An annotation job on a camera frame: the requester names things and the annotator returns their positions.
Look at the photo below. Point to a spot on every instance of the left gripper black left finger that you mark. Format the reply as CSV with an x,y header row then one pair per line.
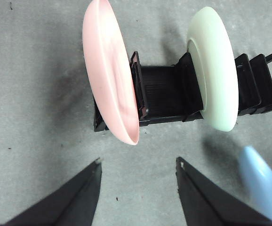
x,y
74,202

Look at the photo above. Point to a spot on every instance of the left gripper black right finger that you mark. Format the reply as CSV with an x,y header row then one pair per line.
x,y
209,207

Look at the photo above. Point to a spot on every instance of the blue plate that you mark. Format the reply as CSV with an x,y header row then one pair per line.
x,y
260,183

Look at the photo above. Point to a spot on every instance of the pink plate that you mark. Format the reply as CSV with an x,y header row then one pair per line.
x,y
105,70

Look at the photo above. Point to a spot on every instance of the pale green plate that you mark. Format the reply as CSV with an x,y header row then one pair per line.
x,y
220,70

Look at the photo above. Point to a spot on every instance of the black plate rack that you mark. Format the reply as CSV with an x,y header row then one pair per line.
x,y
159,94

